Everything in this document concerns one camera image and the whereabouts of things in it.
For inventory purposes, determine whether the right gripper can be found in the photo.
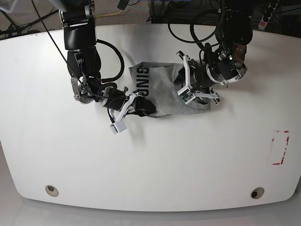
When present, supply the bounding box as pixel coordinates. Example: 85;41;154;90
71;76;156;117

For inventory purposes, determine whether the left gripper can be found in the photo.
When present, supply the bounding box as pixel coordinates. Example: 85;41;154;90
173;44;247;88

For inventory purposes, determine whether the grey T-shirt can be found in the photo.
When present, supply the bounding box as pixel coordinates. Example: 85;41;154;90
129;62;211;118

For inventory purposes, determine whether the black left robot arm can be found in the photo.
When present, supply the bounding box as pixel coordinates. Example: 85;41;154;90
188;0;253;89

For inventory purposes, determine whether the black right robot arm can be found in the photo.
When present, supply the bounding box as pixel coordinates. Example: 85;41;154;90
51;0;156;117

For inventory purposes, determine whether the red tape rectangle marking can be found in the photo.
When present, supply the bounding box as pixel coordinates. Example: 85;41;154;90
269;130;290;166

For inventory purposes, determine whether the white power strip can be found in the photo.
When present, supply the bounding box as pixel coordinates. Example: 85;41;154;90
258;0;280;31

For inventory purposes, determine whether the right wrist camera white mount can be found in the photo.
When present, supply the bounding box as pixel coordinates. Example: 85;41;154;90
107;92;141;134

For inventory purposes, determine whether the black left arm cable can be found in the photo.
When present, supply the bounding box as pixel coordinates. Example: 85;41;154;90
167;0;228;62

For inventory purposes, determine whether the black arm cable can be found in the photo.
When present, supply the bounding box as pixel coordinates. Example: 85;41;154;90
30;0;125;99
167;0;228;62

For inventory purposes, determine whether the yellow cable on floor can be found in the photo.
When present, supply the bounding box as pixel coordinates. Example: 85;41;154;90
96;8;124;19

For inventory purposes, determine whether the left table cable grommet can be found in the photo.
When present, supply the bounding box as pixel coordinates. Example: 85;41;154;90
45;185;59;197

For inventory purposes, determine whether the table cable grommet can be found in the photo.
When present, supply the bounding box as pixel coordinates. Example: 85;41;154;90
250;187;265;199
45;185;59;197

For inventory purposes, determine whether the right table cable grommet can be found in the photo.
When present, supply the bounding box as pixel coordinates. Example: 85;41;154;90
250;187;265;199

